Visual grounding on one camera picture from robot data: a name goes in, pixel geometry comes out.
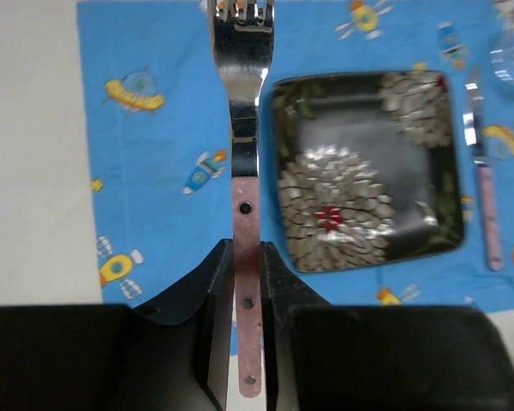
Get pink-handled metal fork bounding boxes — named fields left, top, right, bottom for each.
left=207, top=1, right=274, bottom=398

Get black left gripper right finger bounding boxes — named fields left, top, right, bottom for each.
left=260, top=242, right=514, bottom=410

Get blue space-print cloth placemat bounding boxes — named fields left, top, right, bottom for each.
left=77, top=1, right=514, bottom=313

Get black floral square plate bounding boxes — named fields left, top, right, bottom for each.
left=272, top=70, right=464, bottom=273

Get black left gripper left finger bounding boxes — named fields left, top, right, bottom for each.
left=0, top=239, right=233, bottom=410

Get pink-handled table knife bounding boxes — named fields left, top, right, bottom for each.
left=463, top=65, right=504, bottom=271

